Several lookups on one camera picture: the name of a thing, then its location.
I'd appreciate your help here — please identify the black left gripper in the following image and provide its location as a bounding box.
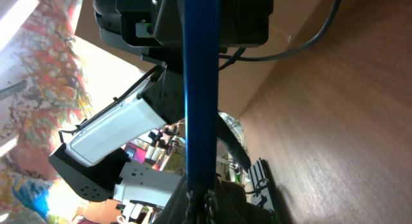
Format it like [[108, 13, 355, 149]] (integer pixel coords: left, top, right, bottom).
[[92, 0, 274, 67]]

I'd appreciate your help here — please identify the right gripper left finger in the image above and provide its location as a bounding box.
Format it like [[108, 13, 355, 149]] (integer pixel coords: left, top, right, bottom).
[[160, 175, 196, 224]]

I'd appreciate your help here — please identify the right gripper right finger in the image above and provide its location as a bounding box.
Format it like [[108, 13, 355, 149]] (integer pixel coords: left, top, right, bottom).
[[205, 182, 275, 224]]

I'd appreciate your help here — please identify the blue Galaxy smartphone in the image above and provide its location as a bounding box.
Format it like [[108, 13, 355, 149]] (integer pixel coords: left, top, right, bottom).
[[183, 0, 220, 192]]

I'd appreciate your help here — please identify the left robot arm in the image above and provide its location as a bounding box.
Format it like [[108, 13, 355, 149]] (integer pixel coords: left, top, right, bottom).
[[48, 0, 273, 207]]

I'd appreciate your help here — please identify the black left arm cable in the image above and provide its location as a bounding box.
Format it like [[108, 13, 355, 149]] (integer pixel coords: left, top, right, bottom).
[[57, 0, 344, 144]]

